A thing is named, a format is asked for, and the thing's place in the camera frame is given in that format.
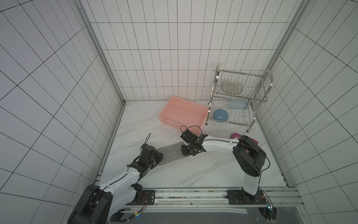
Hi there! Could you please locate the grey striped dishcloth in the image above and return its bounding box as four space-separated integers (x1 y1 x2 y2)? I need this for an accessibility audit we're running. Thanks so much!
157 142 187 166

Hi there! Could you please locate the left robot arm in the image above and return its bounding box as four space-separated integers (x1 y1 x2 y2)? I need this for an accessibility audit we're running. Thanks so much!
67 143 163 224

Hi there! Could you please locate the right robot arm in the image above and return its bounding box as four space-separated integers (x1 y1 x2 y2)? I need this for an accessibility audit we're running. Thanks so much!
180 130 268 203

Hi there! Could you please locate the pink plastic basket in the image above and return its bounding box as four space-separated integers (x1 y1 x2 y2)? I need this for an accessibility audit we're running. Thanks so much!
159 96 209 136

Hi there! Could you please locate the blue bowl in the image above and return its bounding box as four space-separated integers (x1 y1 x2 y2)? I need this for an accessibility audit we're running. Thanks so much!
213 109 229 122

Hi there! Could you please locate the purple candy bag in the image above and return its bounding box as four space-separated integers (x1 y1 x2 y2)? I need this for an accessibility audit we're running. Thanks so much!
230 133 258 153

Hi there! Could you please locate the clear blue plastic cup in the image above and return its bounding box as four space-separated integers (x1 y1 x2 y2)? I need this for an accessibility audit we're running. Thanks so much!
227 99 249 110

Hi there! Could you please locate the steel dish rack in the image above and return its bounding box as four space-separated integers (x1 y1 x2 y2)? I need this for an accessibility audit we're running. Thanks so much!
206 64 274 132

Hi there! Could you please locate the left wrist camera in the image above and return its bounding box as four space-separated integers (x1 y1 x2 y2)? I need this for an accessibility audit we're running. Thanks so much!
140 143 148 152

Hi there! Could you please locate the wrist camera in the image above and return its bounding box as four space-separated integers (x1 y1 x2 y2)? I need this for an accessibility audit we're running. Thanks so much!
140 143 148 152
180 129 198 144

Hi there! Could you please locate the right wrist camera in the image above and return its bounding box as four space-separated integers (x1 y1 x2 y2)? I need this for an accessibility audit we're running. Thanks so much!
180 129 198 144

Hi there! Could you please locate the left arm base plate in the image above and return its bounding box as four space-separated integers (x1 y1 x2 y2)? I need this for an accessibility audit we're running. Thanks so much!
130 190 156 205

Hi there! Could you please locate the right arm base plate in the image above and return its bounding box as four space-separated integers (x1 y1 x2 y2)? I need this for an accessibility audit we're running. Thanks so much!
224 190 267 206

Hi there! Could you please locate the left base cable bundle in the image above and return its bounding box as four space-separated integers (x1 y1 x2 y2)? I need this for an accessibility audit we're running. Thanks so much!
96 195 148 224

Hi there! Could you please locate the base cable bundle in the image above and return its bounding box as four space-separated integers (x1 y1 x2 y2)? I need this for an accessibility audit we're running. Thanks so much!
96 195 148 224
258 194 279 222

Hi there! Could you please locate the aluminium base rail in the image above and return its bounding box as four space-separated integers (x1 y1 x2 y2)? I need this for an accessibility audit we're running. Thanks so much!
122 187 304 211

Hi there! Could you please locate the right base cable bundle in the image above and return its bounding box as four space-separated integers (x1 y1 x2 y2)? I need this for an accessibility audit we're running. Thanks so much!
258 194 279 222

